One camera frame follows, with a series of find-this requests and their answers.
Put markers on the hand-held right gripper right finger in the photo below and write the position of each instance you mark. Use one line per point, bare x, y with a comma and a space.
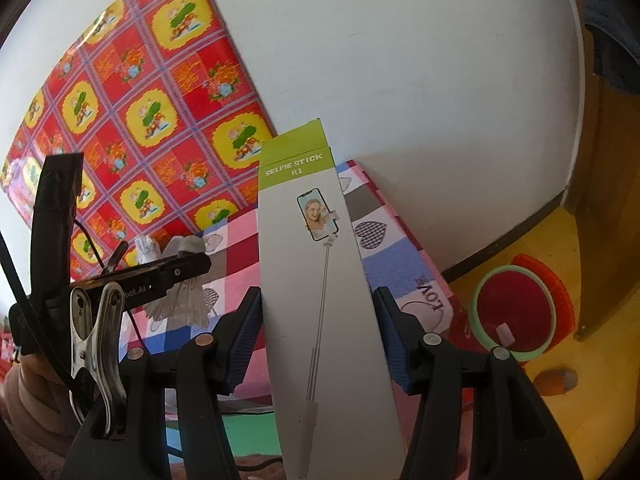
395, 345

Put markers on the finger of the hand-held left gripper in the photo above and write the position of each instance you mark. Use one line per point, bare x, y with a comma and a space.
185, 271

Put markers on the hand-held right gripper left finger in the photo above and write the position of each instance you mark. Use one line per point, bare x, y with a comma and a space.
245, 345

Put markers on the white paper fan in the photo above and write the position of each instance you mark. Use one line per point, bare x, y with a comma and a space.
180, 305

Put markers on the white green cardboard box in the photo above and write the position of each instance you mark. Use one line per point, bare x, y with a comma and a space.
320, 310

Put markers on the red bin with green rim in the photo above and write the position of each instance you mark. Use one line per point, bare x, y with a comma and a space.
505, 300

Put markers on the person's left forearm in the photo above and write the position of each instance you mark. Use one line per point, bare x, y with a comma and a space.
35, 400

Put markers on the metal spring clip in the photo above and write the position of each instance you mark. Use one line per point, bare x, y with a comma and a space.
116, 256
95, 350

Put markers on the colourful foam floor mat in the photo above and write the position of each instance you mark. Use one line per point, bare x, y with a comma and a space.
245, 430

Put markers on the checked heart blanket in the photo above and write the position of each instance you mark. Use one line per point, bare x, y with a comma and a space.
390, 260

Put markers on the red floral headboard cloth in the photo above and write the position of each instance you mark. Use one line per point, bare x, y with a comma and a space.
150, 110

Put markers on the orange slipper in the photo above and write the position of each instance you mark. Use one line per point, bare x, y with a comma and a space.
555, 381

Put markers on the red bin lid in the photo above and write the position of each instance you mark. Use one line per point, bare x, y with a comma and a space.
560, 290

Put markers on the wooden door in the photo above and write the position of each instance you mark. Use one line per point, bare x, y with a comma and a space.
610, 185

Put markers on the blue quilted cloth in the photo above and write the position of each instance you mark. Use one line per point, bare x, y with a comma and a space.
615, 20

